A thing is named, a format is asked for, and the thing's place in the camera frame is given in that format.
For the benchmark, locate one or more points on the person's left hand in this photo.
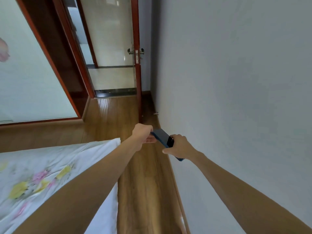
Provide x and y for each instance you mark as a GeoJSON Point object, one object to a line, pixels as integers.
{"type": "Point", "coordinates": [142, 135]}

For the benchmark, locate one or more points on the person's right hand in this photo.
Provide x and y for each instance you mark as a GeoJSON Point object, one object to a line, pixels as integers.
{"type": "Point", "coordinates": [181, 148]}

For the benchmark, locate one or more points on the dark blue smartphone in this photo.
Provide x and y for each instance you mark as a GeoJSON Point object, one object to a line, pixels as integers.
{"type": "Point", "coordinates": [162, 136]}

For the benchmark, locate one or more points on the person's right forearm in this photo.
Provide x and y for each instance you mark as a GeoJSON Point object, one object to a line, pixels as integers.
{"type": "Point", "coordinates": [243, 197]}

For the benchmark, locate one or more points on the person's left forearm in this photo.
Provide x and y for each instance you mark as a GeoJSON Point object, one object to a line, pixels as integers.
{"type": "Point", "coordinates": [85, 187]}

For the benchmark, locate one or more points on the red-brown door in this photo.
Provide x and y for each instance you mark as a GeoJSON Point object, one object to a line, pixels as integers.
{"type": "Point", "coordinates": [137, 82]}

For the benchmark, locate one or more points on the white floral bed sheet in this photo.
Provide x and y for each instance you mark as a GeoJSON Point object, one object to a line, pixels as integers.
{"type": "Point", "coordinates": [36, 163]}

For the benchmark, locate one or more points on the wardrobe with white panels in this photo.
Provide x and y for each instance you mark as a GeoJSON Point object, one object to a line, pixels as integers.
{"type": "Point", "coordinates": [29, 82]}

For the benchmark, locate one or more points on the red-brown door frame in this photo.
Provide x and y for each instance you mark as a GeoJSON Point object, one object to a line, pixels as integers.
{"type": "Point", "coordinates": [78, 60]}

